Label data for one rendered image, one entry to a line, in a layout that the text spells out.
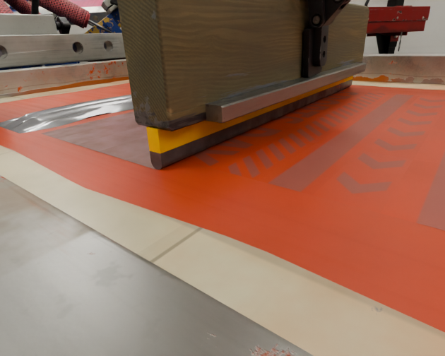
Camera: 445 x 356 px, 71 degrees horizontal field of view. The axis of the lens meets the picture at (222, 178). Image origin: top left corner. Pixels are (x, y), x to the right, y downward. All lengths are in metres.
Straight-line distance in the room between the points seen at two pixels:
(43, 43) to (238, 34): 0.52
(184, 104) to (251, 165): 0.05
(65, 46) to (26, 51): 0.07
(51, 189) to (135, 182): 0.04
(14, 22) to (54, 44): 0.08
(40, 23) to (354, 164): 0.66
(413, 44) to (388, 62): 1.76
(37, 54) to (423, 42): 2.04
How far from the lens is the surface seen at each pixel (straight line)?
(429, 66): 0.54
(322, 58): 0.31
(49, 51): 0.69
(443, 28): 2.29
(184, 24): 0.18
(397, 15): 1.51
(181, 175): 0.18
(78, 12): 1.15
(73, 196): 0.17
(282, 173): 0.18
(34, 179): 0.21
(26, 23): 0.74
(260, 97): 0.22
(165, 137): 0.18
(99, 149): 0.24
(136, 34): 0.18
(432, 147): 0.24
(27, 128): 0.34
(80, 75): 0.64
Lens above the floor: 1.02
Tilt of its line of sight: 24 degrees down
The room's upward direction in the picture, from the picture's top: 2 degrees counter-clockwise
